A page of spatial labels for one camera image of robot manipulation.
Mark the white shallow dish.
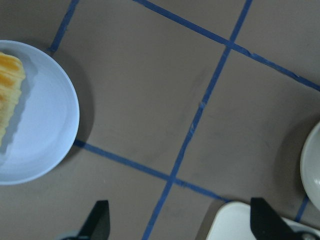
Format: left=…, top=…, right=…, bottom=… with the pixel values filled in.
left=300, top=122, right=320, bottom=210

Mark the blue plate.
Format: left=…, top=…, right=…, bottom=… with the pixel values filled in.
left=0, top=40, right=80, bottom=186

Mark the white rectangular tray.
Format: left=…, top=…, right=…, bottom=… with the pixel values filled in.
left=206, top=201, right=320, bottom=240

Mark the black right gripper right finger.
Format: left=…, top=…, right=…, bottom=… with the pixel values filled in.
left=250, top=197, right=300, bottom=240

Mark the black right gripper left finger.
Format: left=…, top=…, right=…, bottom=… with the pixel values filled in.
left=75, top=200, right=110, bottom=240

